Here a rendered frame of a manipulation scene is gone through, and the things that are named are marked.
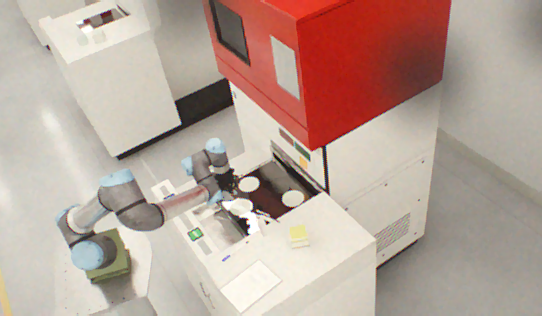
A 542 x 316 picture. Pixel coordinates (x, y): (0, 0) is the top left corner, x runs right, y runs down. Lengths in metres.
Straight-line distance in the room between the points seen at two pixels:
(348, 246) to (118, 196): 0.91
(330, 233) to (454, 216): 1.50
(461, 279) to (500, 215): 0.58
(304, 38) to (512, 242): 2.11
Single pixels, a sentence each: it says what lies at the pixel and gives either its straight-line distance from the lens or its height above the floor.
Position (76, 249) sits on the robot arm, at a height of 1.13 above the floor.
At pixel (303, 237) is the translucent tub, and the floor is 1.03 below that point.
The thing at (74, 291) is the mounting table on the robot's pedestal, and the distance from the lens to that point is 2.42.
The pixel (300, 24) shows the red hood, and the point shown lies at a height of 1.80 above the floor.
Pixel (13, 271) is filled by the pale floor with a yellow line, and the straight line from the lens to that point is 3.88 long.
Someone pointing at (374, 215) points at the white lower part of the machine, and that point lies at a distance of 2.65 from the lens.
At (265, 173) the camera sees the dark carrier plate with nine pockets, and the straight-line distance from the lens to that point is 2.45.
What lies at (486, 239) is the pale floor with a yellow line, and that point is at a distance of 3.37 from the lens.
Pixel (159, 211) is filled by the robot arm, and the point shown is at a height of 1.32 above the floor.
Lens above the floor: 2.61
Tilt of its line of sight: 43 degrees down
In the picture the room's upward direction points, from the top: 10 degrees counter-clockwise
